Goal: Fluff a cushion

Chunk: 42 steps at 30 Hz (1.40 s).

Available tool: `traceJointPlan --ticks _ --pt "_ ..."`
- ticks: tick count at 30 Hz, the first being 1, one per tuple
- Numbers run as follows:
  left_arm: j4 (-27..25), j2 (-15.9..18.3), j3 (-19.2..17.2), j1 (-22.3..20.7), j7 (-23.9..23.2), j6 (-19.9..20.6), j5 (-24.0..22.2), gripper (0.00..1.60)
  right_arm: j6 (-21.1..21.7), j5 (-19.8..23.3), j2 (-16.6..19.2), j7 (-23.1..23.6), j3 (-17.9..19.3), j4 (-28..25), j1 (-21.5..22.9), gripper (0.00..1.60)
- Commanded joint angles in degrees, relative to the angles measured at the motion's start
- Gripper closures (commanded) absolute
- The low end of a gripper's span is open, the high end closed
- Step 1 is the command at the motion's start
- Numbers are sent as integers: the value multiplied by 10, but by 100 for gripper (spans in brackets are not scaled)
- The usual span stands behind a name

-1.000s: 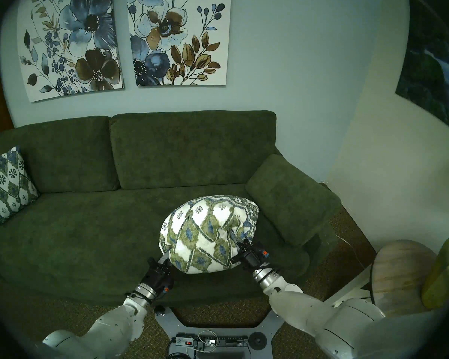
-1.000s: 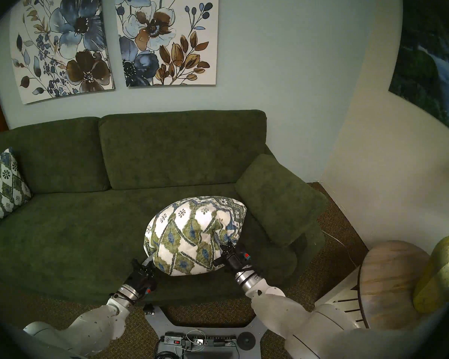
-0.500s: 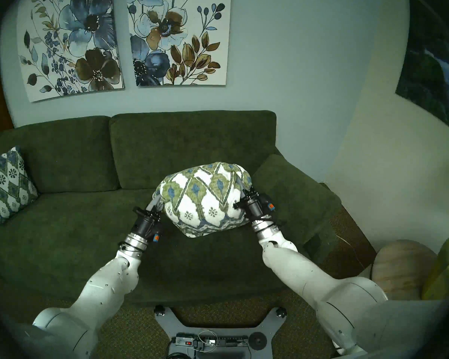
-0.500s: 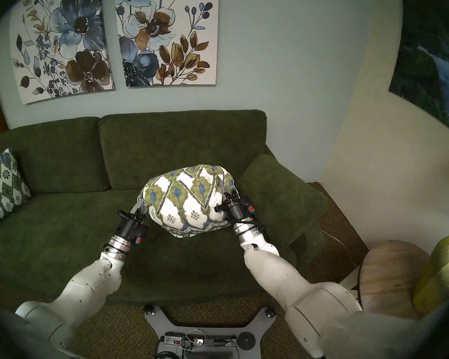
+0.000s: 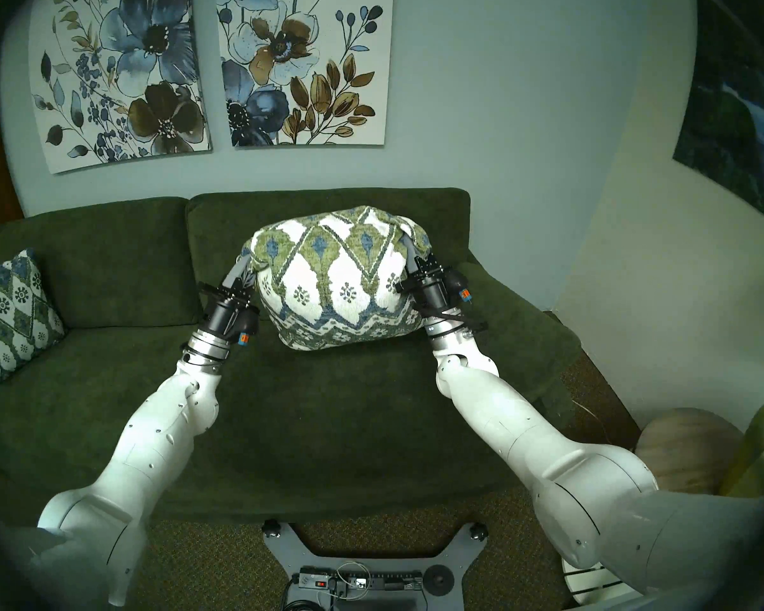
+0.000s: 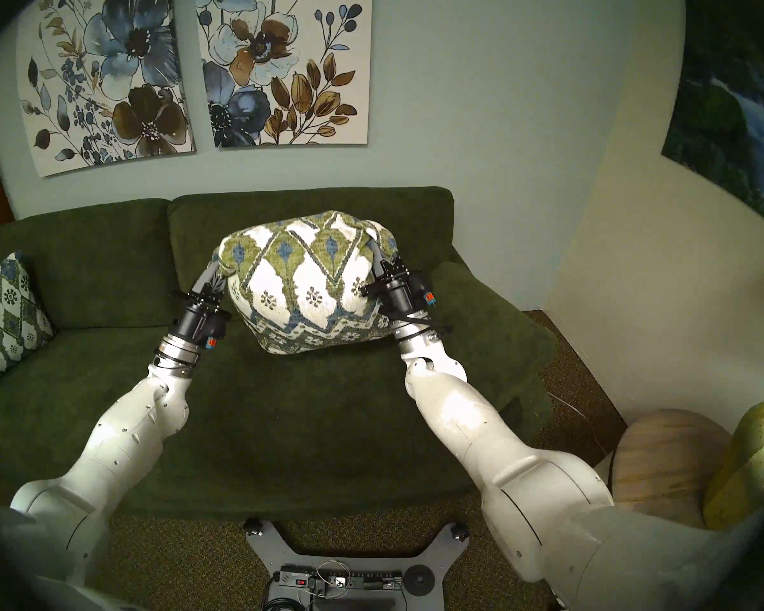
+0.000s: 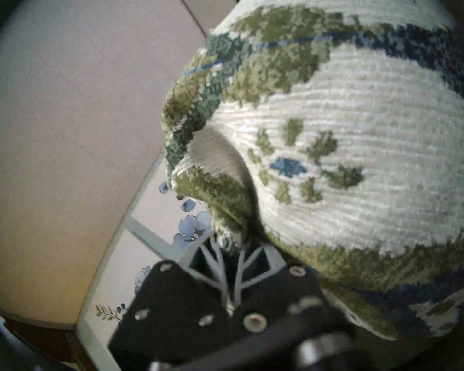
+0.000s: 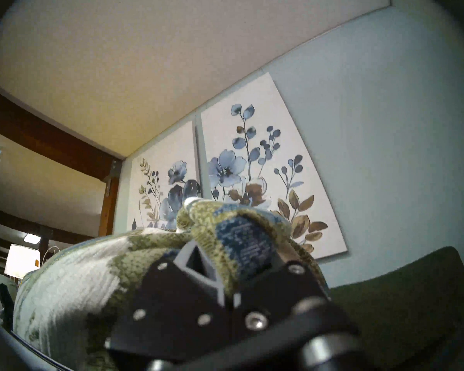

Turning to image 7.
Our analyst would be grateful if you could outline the green white patterned cushion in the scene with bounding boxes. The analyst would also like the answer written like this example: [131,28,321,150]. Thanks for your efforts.
[162,0,464,340]

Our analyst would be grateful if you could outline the brown wooden door frame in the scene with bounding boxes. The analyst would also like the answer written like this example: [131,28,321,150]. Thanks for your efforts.
[0,316,93,371]

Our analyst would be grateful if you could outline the floral canvas with dark flowers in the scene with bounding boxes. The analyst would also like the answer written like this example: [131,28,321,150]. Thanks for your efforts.
[77,229,167,371]

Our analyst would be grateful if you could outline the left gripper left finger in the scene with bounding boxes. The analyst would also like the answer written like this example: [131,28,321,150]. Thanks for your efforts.
[108,235,233,371]

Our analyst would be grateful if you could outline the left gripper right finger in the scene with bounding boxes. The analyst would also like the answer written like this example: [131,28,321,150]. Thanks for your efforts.
[230,243,352,337]

